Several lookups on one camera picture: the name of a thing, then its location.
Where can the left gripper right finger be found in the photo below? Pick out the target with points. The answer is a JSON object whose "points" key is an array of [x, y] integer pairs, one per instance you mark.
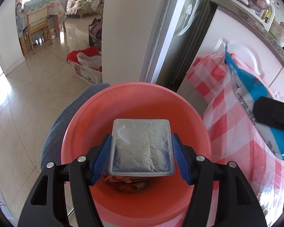
{"points": [[237, 202]]}

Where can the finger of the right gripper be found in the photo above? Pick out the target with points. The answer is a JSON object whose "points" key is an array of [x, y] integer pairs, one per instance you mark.
{"points": [[269, 112]]}

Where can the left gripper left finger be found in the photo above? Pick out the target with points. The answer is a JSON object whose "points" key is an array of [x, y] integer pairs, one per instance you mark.
{"points": [[46, 203]]}

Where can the blue wet wipes pack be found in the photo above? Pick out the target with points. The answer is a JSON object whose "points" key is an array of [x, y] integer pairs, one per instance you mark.
{"points": [[247, 89]]}

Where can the red candy wrapper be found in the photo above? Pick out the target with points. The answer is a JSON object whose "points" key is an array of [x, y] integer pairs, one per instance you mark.
{"points": [[125, 184]]}

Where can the silver foil pouch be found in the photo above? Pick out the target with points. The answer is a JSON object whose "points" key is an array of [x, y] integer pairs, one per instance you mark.
{"points": [[141, 148]]}

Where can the white lower kitchen cabinets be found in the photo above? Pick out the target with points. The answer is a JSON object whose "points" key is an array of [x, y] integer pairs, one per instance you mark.
{"points": [[250, 42]]}

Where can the pink plastic trash basin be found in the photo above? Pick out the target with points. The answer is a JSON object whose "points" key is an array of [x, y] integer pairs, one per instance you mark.
{"points": [[162, 198]]}

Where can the red white checkered tablecloth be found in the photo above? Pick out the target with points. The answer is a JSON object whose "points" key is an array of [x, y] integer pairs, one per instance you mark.
{"points": [[207, 87]]}

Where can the blue jeans leg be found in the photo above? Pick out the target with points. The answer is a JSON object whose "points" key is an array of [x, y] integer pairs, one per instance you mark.
{"points": [[51, 150]]}

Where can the stack of white bowls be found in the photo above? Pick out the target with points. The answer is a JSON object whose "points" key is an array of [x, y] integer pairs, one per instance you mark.
{"points": [[277, 33]]}

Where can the steel ladle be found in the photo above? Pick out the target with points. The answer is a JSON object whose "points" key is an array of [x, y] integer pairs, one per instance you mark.
{"points": [[259, 5]]}

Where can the white basket with bags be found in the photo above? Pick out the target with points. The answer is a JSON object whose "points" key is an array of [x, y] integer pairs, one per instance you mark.
{"points": [[86, 65]]}

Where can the wooden chair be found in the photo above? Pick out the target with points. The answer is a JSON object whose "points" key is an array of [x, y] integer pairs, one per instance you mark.
{"points": [[43, 16]]}

